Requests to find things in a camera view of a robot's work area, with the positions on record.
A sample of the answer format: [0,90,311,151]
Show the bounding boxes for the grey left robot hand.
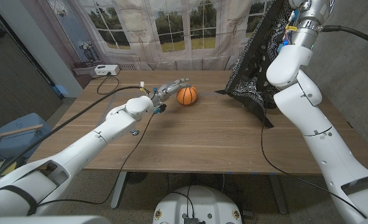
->
[152,77,191,104]

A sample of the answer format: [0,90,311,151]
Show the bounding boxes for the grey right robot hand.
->
[289,0,336,28]

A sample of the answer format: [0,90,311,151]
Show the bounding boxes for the small orange basketball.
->
[176,85,198,106]

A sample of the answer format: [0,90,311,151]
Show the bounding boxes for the black paisley bandana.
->
[214,0,300,129]

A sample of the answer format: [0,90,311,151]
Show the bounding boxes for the printed window backdrop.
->
[45,0,297,72]

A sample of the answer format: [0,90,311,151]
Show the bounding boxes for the white power box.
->
[94,64,121,77]

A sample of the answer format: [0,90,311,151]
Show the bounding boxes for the black round floor object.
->
[124,172,148,184]

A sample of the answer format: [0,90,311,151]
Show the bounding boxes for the grey metal table leg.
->
[110,170,127,209]
[268,174,289,215]

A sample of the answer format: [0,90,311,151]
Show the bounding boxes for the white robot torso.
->
[152,185,243,224]

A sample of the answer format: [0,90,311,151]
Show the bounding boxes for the blue storage container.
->
[0,112,53,160]

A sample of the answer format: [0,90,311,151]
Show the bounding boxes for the yellow and black floor item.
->
[0,160,19,177]

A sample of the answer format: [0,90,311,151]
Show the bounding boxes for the right arm thick black cable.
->
[321,25,368,158]

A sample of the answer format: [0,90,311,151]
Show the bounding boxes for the arm thick black cable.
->
[0,85,150,190]
[321,25,368,158]

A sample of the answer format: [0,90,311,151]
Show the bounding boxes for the left arm thick black cable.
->
[0,85,150,190]

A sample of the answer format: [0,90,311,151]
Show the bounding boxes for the black power box cable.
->
[96,73,120,96]

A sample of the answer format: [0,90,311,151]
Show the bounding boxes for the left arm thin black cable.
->
[36,111,156,208]

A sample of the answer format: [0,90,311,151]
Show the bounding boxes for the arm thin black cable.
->
[260,107,368,219]
[36,111,156,208]

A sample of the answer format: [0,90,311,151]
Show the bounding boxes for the black torso cable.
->
[170,185,196,218]

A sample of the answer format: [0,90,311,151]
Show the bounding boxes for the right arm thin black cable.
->
[260,107,368,219]

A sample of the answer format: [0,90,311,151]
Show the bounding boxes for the wooden bar handle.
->
[0,123,44,141]

